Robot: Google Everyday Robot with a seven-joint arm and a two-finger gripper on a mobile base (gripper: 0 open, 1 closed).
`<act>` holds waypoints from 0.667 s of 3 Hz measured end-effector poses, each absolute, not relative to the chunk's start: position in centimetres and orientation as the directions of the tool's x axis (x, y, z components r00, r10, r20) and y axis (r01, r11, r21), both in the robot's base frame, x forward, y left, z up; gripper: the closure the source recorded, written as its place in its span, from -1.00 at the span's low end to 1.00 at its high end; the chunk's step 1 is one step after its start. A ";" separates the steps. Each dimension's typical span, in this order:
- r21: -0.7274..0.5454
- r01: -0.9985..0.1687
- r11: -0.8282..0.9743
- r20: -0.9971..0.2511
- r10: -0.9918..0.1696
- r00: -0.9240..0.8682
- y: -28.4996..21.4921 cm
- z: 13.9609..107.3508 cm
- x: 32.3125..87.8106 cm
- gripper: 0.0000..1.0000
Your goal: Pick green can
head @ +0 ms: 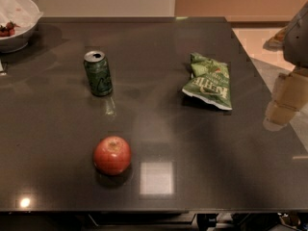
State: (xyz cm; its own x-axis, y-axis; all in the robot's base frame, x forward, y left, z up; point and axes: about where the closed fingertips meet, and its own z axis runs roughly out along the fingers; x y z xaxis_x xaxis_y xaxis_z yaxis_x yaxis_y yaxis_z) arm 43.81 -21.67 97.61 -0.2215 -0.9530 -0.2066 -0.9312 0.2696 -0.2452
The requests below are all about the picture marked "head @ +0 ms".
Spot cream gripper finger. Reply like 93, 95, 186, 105
263, 67, 308, 131

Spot red strawberries in bowl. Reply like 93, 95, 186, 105
0, 21, 17, 38

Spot red apple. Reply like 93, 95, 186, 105
92, 136, 131, 176

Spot green soda can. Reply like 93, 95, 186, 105
84, 51, 113, 96

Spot white napkin in bowl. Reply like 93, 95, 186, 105
0, 0, 43, 28

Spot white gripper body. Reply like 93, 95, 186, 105
283, 2, 308, 68

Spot white bowl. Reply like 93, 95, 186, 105
0, 23, 37, 53

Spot green chip bag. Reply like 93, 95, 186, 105
182, 53, 232, 111

